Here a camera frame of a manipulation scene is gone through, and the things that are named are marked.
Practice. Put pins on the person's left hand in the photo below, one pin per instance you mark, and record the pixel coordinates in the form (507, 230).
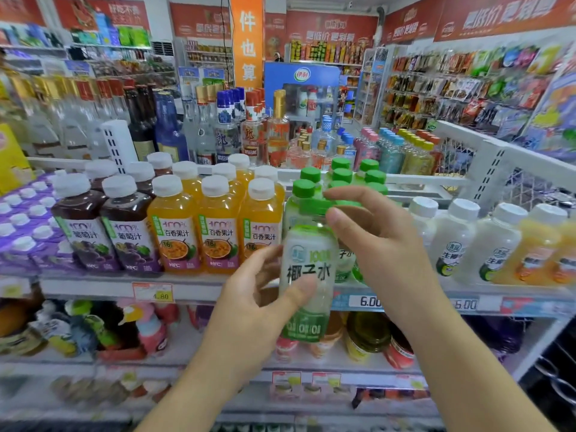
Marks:
(238, 323)

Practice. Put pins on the person's right hand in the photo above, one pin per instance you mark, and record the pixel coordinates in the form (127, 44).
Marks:
(387, 256)

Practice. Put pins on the person's right thumb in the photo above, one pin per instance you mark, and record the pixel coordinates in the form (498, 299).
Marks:
(348, 238)

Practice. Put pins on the person's left thumb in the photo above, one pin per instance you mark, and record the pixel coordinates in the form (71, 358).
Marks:
(294, 296)

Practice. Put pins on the clear green-capped water bottle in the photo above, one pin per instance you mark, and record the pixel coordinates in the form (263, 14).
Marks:
(308, 265)

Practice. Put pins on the person's right forearm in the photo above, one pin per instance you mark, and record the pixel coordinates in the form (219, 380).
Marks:
(463, 373)

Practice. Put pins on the person's left forearm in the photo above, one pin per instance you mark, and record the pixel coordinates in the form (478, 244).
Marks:
(198, 395)

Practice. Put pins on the group of green-capped bottles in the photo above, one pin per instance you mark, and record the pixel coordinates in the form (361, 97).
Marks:
(340, 175)

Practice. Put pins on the blue and white price tag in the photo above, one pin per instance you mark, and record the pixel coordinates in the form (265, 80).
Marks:
(364, 301)
(464, 304)

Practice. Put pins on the white coconut milk bottle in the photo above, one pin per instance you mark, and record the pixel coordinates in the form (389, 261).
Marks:
(452, 242)
(490, 247)
(423, 220)

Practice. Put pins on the yellow-green lidded jar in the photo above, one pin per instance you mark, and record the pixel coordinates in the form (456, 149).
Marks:
(366, 337)

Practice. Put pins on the group of small liquor bottles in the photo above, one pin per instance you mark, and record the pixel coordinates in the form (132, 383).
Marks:
(321, 146)

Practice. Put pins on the row of colourful drink bottles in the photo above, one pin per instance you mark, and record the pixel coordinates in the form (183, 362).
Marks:
(396, 152)

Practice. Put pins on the row of orange juice bottles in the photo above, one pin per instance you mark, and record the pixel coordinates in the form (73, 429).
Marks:
(216, 229)

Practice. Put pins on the red lidded jar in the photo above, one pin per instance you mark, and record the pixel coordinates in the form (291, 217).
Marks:
(398, 350)

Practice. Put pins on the gold-capped amber liquor bottle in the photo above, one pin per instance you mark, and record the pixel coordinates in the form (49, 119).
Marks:
(278, 130)

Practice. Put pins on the orange and white price tag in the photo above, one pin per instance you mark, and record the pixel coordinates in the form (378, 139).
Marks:
(153, 292)

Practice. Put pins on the group of blue-capped liquor bottles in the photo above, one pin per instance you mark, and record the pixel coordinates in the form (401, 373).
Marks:
(225, 125)

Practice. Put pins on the blue display fridge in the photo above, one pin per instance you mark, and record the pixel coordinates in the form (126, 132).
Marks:
(288, 80)

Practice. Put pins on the dark grape juice bottle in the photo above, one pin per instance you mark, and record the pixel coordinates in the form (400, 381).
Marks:
(130, 233)
(100, 171)
(83, 229)
(141, 175)
(160, 162)

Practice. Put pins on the pale yellow juice bottle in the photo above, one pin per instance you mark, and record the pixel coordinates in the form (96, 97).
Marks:
(533, 247)
(566, 256)

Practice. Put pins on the row of far shelf packets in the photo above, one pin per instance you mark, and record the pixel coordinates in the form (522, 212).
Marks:
(326, 52)

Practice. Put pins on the group of toy-topped drink bottles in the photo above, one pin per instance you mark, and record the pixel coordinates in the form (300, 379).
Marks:
(90, 328)

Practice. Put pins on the blue glass bottle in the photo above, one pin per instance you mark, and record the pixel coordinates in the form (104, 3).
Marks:
(170, 130)

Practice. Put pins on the orange hanging banner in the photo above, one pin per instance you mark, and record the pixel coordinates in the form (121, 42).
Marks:
(247, 40)

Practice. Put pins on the dark brown glass bottle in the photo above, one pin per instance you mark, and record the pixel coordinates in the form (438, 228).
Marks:
(140, 125)

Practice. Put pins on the white air conditioner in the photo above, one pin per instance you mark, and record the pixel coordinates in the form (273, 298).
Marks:
(163, 49)

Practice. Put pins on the stack of purple drink cartons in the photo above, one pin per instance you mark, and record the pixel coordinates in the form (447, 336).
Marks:
(27, 238)

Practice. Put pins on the row of clear liquor bottles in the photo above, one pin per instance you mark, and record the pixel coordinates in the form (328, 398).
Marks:
(67, 116)

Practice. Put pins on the yellow snack packet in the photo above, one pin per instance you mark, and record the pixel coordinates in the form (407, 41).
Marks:
(11, 161)

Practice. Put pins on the white shelf rail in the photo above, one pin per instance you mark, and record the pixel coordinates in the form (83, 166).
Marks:
(207, 287)

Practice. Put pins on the wall of hanging snack packets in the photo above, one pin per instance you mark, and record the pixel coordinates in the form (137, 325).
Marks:
(477, 89)

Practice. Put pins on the white slotted shelf post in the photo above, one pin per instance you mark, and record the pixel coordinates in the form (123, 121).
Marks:
(119, 146)

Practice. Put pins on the long red wall sign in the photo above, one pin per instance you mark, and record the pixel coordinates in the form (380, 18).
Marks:
(486, 15)

